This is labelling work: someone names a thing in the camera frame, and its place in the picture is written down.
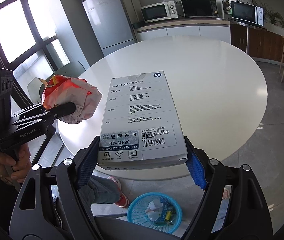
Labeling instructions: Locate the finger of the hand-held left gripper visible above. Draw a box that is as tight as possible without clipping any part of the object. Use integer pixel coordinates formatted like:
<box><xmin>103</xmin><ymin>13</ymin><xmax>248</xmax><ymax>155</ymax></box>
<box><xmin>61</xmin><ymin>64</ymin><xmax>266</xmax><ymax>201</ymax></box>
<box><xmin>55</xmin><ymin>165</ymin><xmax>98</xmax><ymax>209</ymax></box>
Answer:
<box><xmin>10</xmin><ymin>105</ymin><xmax>47</xmax><ymax>119</ymax></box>
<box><xmin>12</xmin><ymin>102</ymin><xmax>76</xmax><ymax>128</ymax></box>

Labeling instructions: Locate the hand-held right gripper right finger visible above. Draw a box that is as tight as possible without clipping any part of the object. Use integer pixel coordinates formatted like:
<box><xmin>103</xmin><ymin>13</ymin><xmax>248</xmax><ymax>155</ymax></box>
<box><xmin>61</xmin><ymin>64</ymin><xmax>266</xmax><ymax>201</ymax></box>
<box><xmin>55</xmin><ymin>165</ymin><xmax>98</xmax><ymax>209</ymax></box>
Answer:
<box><xmin>183</xmin><ymin>135</ymin><xmax>275</xmax><ymax>240</ymax></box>

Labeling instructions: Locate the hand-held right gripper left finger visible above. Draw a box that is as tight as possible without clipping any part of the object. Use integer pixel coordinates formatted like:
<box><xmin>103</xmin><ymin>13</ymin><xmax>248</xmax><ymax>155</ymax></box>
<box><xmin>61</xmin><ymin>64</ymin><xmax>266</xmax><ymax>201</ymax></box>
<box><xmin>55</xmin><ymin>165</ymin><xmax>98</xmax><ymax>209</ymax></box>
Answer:
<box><xmin>8</xmin><ymin>135</ymin><xmax>101</xmax><ymax>240</ymax></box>

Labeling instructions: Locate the red white paper bag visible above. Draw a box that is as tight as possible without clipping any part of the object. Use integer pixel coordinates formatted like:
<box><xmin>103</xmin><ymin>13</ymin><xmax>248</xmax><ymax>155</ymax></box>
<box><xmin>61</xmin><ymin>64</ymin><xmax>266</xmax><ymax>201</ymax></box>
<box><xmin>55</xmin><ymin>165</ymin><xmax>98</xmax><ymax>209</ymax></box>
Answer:
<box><xmin>41</xmin><ymin>74</ymin><xmax>103</xmax><ymax>125</ymax></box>

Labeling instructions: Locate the blue plastic basket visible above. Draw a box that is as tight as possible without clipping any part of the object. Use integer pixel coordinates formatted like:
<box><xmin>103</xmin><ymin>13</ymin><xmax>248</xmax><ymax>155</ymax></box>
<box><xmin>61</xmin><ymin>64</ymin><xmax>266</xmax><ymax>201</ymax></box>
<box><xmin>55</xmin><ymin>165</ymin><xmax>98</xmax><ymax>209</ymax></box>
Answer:
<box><xmin>127</xmin><ymin>192</ymin><xmax>183</xmax><ymax>233</ymax></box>

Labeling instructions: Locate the white printed cardboard box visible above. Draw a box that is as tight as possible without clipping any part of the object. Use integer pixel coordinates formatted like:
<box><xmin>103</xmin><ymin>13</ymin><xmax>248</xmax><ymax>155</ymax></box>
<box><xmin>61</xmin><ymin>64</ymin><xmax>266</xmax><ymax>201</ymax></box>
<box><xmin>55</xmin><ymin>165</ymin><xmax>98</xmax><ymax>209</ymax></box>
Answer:
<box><xmin>97</xmin><ymin>71</ymin><xmax>189</xmax><ymax>169</ymax></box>

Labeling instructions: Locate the person's left hand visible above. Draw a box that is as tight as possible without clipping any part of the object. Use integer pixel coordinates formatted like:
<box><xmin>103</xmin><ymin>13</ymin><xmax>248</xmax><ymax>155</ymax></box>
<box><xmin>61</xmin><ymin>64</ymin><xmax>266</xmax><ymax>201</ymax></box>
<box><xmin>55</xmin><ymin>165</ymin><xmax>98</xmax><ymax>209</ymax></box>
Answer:
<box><xmin>0</xmin><ymin>144</ymin><xmax>32</xmax><ymax>180</ymax></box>

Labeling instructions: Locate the white chair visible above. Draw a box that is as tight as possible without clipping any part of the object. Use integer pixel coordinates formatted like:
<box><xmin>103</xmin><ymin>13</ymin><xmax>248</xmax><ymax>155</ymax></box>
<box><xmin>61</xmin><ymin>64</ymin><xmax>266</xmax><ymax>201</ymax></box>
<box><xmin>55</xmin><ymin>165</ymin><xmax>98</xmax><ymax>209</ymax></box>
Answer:
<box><xmin>27</xmin><ymin>77</ymin><xmax>48</xmax><ymax>105</ymax></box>

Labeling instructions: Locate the person's left leg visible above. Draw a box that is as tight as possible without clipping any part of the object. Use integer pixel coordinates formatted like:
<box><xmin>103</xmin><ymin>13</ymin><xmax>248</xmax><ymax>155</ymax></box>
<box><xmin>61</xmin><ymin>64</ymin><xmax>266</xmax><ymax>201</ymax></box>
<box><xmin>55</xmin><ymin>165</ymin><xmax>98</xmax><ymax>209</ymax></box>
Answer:
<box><xmin>78</xmin><ymin>174</ymin><xmax>122</xmax><ymax>205</ymax></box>

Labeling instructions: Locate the green chair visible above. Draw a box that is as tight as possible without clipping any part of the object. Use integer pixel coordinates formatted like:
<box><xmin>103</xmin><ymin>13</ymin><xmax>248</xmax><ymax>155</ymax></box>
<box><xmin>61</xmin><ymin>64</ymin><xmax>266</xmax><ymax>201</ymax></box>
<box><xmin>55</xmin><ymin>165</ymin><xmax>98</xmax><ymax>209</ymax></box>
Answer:
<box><xmin>54</xmin><ymin>61</ymin><xmax>87</xmax><ymax>80</ymax></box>

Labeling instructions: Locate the crumpled white paper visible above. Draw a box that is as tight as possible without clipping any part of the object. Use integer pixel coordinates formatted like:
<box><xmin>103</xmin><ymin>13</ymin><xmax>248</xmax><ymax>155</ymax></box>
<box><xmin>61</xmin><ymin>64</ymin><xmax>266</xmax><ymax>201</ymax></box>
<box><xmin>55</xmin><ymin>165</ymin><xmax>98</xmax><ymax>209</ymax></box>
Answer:
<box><xmin>145</xmin><ymin>199</ymin><xmax>164</xmax><ymax>222</ymax></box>

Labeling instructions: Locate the black framed window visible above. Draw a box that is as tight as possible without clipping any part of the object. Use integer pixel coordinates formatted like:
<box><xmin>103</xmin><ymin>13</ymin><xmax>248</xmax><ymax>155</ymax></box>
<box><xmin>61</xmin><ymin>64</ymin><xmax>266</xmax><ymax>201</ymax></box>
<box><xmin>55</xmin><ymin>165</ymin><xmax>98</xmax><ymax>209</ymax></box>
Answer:
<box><xmin>0</xmin><ymin>0</ymin><xmax>71</xmax><ymax>105</ymax></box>

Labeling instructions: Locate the white round table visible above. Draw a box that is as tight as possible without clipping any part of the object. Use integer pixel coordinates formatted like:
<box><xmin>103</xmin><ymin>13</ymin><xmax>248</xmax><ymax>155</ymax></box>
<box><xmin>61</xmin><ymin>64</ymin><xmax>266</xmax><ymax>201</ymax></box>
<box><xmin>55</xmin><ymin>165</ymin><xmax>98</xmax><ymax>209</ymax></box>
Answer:
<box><xmin>57</xmin><ymin>35</ymin><xmax>268</xmax><ymax>180</ymax></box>

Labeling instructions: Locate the silver refrigerator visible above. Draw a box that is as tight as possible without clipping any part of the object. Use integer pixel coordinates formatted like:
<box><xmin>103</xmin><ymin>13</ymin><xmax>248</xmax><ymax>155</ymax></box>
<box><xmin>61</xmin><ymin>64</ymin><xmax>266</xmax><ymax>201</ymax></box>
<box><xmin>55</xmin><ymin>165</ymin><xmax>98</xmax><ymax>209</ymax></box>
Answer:
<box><xmin>82</xmin><ymin>0</ymin><xmax>138</xmax><ymax>50</ymax></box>

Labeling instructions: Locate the white microwave oven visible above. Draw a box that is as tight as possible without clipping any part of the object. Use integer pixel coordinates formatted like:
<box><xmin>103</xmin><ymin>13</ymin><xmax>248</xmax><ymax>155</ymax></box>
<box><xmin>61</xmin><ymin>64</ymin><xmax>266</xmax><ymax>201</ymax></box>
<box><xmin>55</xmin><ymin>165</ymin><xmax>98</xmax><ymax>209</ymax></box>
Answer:
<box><xmin>230</xmin><ymin>1</ymin><xmax>264</xmax><ymax>27</ymax></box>
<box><xmin>141</xmin><ymin>0</ymin><xmax>179</xmax><ymax>23</ymax></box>

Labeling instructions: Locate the white counter cabinet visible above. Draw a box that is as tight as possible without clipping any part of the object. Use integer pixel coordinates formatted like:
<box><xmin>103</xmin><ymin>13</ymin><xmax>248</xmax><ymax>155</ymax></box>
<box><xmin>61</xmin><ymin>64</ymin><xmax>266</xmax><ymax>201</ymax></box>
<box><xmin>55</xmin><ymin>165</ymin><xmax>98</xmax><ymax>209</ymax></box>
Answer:
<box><xmin>134</xmin><ymin>19</ymin><xmax>231</xmax><ymax>44</ymax></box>

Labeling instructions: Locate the brown wooden cabinet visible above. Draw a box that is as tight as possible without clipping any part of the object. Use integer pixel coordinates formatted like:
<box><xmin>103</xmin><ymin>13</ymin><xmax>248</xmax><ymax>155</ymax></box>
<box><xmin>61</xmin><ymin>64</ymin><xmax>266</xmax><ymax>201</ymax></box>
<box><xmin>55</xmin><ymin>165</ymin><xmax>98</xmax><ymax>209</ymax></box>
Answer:
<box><xmin>229</xmin><ymin>17</ymin><xmax>284</xmax><ymax>64</ymax></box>

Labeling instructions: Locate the black microwave oven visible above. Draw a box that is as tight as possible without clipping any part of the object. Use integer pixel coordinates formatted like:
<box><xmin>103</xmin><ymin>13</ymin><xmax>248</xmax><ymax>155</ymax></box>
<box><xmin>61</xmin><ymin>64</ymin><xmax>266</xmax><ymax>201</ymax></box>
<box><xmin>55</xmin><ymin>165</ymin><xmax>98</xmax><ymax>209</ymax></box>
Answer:
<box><xmin>181</xmin><ymin>0</ymin><xmax>218</xmax><ymax>18</ymax></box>

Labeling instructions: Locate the green potted plant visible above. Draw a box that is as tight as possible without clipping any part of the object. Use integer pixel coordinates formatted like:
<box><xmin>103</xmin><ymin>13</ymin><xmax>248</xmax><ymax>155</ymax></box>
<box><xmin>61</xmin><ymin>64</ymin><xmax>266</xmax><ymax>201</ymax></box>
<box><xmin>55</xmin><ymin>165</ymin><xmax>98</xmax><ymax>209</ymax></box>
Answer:
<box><xmin>221</xmin><ymin>0</ymin><xmax>232</xmax><ymax>14</ymax></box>

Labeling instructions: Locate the row of green plants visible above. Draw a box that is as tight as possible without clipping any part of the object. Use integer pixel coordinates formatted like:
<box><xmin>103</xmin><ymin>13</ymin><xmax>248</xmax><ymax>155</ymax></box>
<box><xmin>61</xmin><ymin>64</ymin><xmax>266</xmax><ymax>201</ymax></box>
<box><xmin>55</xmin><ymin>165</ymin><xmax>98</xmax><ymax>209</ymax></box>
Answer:
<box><xmin>264</xmin><ymin>5</ymin><xmax>284</xmax><ymax>34</ymax></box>

